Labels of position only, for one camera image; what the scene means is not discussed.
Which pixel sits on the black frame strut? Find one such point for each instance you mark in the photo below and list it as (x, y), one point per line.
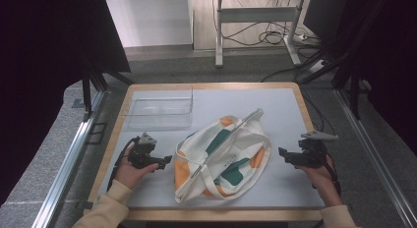
(354, 93)
(87, 90)

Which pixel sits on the black curtain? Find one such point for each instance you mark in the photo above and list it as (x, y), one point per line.
(387, 57)
(39, 74)

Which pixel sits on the white orange green canvas bag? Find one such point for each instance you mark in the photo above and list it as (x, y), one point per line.
(229, 156)

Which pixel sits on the person's right hand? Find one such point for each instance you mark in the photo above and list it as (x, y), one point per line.
(323, 183)

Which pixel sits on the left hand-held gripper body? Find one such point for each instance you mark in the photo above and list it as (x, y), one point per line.
(141, 156)

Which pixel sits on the clear plastic box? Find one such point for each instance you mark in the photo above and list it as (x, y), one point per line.
(160, 113)

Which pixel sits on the aluminium frame rail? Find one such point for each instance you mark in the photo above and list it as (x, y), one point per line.
(377, 162)
(69, 159)

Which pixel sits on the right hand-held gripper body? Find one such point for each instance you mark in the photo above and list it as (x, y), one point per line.
(309, 156)

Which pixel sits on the person's left hand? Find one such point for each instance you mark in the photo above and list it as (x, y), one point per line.
(129, 174)

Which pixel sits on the white power strip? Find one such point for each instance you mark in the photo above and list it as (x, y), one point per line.
(316, 66)

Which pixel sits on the white metal stand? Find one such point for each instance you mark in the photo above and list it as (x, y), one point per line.
(255, 15)

